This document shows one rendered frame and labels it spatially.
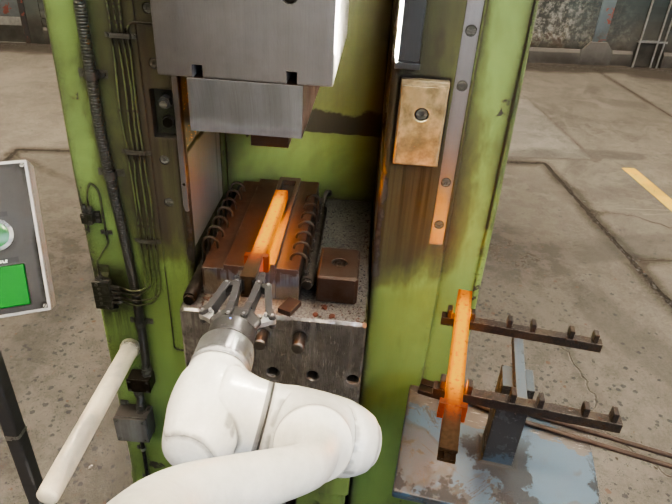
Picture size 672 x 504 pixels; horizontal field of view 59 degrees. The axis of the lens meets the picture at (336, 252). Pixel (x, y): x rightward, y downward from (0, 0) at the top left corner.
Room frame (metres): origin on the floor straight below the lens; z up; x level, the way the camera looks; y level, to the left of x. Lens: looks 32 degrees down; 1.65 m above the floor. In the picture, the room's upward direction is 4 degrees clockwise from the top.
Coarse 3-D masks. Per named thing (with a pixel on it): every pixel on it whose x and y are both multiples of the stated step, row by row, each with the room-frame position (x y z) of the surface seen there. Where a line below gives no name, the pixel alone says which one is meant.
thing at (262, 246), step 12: (276, 192) 1.24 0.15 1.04; (276, 204) 1.17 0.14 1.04; (276, 216) 1.11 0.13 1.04; (264, 228) 1.06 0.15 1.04; (276, 228) 1.08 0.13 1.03; (264, 240) 1.01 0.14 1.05; (252, 252) 0.95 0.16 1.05; (264, 252) 0.96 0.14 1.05; (252, 264) 0.89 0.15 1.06; (264, 264) 0.93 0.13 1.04; (240, 276) 0.85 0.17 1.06; (252, 276) 0.85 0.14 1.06
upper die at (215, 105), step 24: (192, 96) 1.00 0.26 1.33; (216, 96) 0.99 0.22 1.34; (240, 96) 0.99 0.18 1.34; (264, 96) 0.99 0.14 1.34; (288, 96) 0.99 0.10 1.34; (312, 96) 1.15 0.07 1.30; (192, 120) 1.00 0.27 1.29; (216, 120) 0.99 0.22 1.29; (240, 120) 0.99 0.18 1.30; (264, 120) 0.99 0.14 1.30; (288, 120) 0.99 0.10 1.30
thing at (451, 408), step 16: (464, 304) 0.98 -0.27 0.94; (464, 320) 0.93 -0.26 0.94; (464, 336) 0.88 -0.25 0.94; (464, 352) 0.83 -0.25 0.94; (448, 368) 0.79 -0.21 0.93; (464, 368) 0.79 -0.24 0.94; (448, 384) 0.75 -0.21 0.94; (448, 400) 0.70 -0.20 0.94; (448, 416) 0.67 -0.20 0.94; (464, 416) 0.69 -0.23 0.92; (448, 432) 0.64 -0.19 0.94; (448, 448) 0.61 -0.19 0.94
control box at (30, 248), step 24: (0, 168) 0.96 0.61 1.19; (24, 168) 0.97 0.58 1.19; (0, 192) 0.94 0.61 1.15; (24, 192) 0.95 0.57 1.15; (0, 216) 0.92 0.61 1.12; (24, 216) 0.93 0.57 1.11; (24, 240) 0.91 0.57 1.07; (0, 264) 0.87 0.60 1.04; (48, 264) 0.94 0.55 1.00; (48, 288) 0.88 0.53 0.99; (0, 312) 0.83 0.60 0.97; (24, 312) 0.84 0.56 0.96
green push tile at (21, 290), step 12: (24, 264) 0.89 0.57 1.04; (0, 276) 0.86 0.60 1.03; (12, 276) 0.86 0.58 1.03; (24, 276) 0.87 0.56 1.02; (0, 288) 0.84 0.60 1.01; (12, 288) 0.85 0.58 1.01; (24, 288) 0.86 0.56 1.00; (0, 300) 0.83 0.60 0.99; (12, 300) 0.84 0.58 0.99; (24, 300) 0.84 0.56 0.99
